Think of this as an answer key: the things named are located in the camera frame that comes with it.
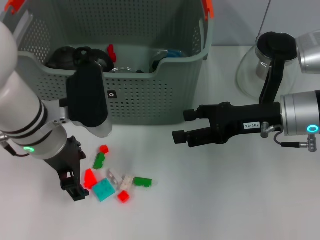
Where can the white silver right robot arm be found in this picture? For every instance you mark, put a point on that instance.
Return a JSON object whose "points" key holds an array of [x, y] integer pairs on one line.
{"points": [[300, 115]]}

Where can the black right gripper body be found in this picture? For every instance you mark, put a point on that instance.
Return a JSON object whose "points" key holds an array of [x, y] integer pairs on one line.
{"points": [[240, 120]]}

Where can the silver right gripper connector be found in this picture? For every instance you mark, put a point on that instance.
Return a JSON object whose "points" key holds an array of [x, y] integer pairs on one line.
{"points": [[265, 130]]}

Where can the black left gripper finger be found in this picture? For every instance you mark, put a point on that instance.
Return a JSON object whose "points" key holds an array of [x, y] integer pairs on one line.
{"points": [[78, 193], [73, 181]]}

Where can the small red toy brick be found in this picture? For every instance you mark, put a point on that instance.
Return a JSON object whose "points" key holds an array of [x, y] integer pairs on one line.
{"points": [[103, 149], [123, 196]]}

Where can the dark red long brick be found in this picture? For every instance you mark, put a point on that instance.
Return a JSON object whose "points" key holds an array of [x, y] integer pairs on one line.
{"points": [[111, 52]]}

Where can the green toy brick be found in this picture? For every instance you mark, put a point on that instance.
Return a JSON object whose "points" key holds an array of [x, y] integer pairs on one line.
{"points": [[99, 161], [142, 182]]}

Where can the blue toy plate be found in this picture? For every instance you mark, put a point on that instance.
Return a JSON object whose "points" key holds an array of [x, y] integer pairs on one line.
{"points": [[172, 53]]}

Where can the grey-green perforated storage bin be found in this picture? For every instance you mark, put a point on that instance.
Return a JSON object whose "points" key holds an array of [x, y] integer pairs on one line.
{"points": [[150, 100]]}

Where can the silver vented right wrist box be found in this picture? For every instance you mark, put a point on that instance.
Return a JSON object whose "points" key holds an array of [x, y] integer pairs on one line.
{"points": [[310, 52]]}

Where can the white toy brick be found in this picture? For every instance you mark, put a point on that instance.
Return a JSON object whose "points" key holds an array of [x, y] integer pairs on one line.
{"points": [[114, 176]]}

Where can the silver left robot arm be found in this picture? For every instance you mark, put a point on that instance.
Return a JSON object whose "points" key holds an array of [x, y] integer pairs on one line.
{"points": [[20, 105]]}

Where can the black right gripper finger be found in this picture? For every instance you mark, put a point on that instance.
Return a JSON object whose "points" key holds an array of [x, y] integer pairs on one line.
{"points": [[197, 136], [195, 114]]}

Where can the black clay teapot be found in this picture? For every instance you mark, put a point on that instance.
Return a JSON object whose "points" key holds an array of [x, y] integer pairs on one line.
{"points": [[62, 57]]}

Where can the orange-red toy brick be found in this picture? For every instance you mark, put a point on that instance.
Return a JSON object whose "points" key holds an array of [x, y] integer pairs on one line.
{"points": [[90, 178]]}

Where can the teal toy brick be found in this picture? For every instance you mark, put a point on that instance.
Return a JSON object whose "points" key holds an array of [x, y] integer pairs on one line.
{"points": [[103, 190]]}

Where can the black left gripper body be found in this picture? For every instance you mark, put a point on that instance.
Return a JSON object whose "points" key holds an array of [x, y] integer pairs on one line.
{"points": [[67, 157]]}

